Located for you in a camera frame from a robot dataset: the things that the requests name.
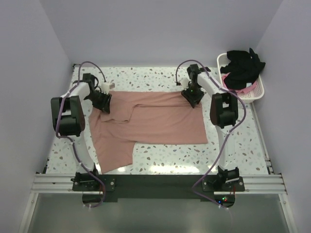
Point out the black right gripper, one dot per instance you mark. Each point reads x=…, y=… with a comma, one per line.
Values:
x=193, y=100

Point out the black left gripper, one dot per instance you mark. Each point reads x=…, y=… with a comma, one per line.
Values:
x=104, y=106

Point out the salmon pink t shirt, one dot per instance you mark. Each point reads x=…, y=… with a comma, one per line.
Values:
x=143, y=117

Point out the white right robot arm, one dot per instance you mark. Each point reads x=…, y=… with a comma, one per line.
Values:
x=223, y=115

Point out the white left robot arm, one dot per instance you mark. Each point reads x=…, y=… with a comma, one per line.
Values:
x=69, y=123

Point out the white perforated laundry basket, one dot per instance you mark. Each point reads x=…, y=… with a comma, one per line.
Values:
x=256, y=94

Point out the bright pink garment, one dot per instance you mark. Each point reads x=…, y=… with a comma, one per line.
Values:
x=249, y=86

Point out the black garment in basket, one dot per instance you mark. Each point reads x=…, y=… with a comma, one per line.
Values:
x=244, y=66

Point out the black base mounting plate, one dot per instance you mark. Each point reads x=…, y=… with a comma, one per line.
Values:
x=173, y=193

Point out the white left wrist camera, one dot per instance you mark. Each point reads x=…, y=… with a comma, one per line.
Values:
x=107, y=86

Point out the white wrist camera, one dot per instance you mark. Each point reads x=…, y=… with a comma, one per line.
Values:
x=184, y=82
x=107, y=86

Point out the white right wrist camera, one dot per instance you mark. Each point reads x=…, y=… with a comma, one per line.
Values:
x=184, y=82

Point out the aluminium front frame rail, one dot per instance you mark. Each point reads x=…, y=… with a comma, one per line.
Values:
x=248, y=184

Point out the aluminium table edge rail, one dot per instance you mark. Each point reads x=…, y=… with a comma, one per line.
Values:
x=262, y=142

